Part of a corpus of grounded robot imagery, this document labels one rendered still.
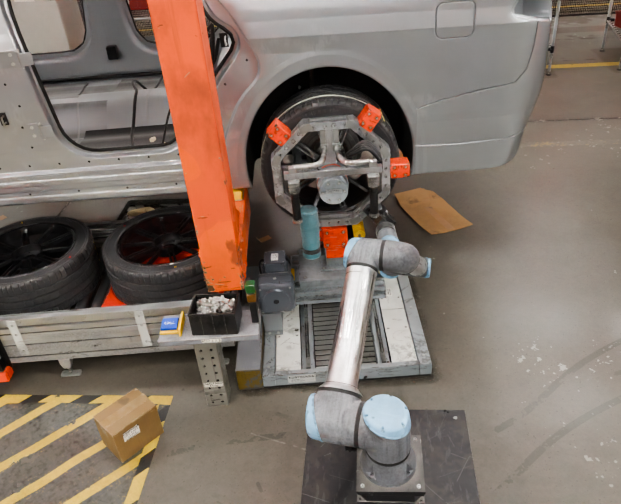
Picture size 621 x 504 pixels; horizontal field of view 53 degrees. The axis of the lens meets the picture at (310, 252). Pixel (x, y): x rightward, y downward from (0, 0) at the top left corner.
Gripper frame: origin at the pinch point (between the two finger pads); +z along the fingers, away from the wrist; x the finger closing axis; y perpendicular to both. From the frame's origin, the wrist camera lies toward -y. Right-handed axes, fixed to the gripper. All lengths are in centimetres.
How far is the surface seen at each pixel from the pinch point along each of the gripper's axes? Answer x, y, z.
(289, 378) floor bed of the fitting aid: -76, 7, -54
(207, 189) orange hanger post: -23, -79, -44
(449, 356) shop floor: -24, 66, -43
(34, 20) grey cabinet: -204, -220, 402
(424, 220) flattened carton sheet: -16, 74, 82
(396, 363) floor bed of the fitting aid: -38, 41, -53
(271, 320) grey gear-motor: -74, -6, -24
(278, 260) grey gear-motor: -50, -21, -11
